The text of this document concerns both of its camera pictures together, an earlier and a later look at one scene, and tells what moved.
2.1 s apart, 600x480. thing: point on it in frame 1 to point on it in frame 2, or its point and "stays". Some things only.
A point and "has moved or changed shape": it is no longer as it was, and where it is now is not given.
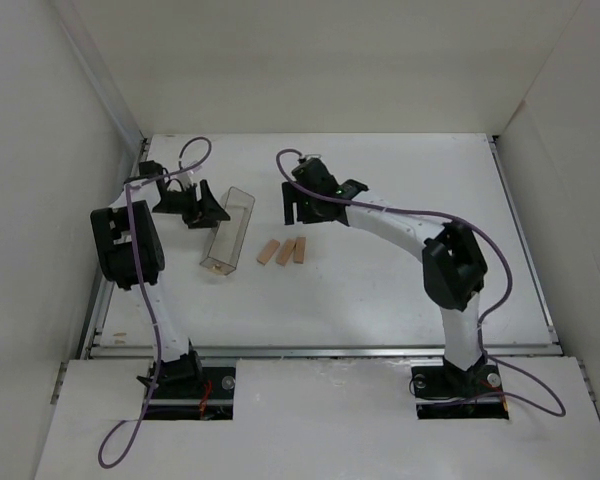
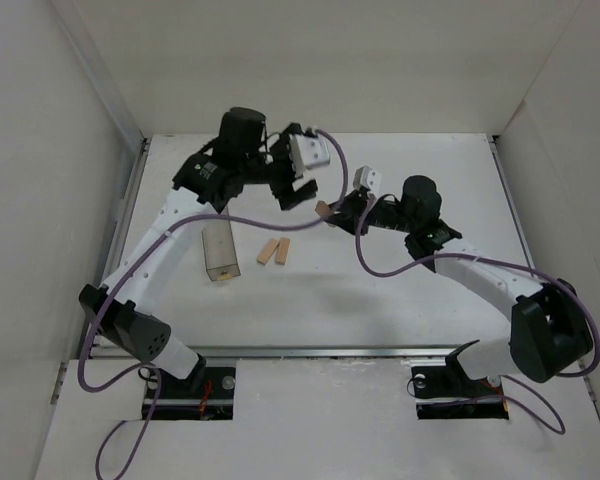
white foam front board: [323, 419] stays
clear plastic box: [222, 252] has moved or changed shape
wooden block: [300, 250] has moved or changed shape
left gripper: [191, 204] to [282, 170]
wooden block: [267, 252] stays
